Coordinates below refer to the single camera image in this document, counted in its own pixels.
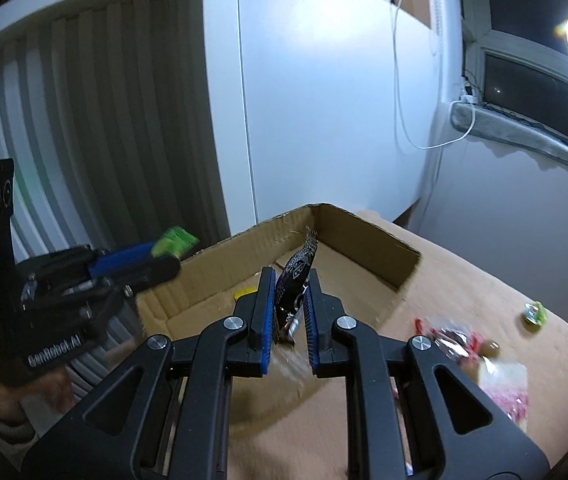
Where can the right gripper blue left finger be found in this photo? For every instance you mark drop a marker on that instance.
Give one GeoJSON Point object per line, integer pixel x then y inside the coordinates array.
{"type": "Point", "coordinates": [164, 411]}

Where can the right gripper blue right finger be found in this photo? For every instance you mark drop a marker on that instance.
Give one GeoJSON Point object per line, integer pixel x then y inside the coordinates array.
{"type": "Point", "coordinates": [411, 412]}

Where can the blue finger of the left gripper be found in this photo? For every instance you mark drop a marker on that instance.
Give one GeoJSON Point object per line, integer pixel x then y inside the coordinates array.
{"type": "Point", "coordinates": [109, 263]}

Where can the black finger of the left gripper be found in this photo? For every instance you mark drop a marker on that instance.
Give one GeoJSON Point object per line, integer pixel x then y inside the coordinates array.
{"type": "Point", "coordinates": [147, 274]}

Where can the red clear cake packet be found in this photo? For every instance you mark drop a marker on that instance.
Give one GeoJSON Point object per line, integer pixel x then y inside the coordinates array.
{"type": "Point", "coordinates": [456, 340]}

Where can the packaged sliced bread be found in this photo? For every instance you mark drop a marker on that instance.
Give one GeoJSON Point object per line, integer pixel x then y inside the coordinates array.
{"type": "Point", "coordinates": [506, 383]}

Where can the dark foil snack packet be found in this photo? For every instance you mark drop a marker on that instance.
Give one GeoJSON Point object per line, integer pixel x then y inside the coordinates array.
{"type": "Point", "coordinates": [290, 286]}

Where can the green candy wrapper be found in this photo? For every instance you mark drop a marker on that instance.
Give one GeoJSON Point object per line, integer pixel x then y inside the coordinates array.
{"type": "Point", "coordinates": [175, 242]}

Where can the person's left hand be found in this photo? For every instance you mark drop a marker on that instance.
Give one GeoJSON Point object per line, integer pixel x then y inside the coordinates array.
{"type": "Point", "coordinates": [54, 387]}

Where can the yellow candy wrapper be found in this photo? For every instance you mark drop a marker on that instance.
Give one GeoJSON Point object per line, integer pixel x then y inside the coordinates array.
{"type": "Point", "coordinates": [244, 292]}

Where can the round brown candy ball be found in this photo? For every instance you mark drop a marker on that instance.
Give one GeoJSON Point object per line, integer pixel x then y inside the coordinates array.
{"type": "Point", "coordinates": [490, 349]}

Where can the brown cardboard box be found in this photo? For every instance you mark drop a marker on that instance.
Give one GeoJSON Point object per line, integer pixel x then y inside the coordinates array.
{"type": "Point", "coordinates": [364, 266]}

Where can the green jelly cup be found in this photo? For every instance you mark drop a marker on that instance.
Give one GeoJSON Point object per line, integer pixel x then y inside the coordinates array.
{"type": "Point", "coordinates": [535, 313]}

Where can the white cabinet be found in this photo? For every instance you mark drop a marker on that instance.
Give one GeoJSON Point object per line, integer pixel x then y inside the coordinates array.
{"type": "Point", "coordinates": [328, 101]}

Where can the grey windowsill cloth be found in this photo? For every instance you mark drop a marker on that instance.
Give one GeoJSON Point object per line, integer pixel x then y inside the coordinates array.
{"type": "Point", "coordinates": [495, 127]}

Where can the window frame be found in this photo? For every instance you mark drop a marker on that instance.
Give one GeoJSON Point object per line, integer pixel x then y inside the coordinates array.
{"type": "Point", "coordinates": [516, 57]}

